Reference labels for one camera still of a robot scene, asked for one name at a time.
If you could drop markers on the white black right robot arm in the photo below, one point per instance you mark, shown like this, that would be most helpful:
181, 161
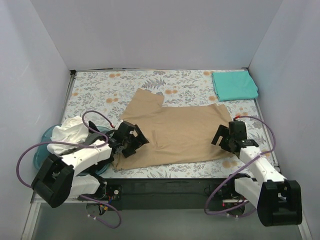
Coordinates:
278, 201

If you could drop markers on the folded teal t shirt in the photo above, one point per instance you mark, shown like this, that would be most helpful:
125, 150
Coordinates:
234, 85

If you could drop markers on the tan t shirt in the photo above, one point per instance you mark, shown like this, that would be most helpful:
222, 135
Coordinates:
176, 134

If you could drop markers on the white crumpled t shirt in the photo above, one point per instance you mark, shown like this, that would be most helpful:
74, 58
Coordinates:
72, 130

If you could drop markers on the floral patterned table mat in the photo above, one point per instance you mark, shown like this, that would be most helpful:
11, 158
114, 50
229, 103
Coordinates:
104, 95

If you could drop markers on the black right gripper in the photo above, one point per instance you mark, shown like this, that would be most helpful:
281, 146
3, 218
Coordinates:
225, 139

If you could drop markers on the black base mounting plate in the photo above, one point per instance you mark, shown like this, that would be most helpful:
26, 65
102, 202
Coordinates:
160, 193

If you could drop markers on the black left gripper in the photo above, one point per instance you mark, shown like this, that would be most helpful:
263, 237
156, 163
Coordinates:
135, 139

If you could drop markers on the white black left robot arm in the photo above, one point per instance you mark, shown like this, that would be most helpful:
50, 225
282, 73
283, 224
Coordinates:
75, 174

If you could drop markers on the teal translucent laundry basket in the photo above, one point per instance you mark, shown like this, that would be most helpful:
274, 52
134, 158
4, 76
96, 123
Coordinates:
42, 152

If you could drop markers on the black crumpled t shirt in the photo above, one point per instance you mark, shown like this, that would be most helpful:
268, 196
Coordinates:
93, 134

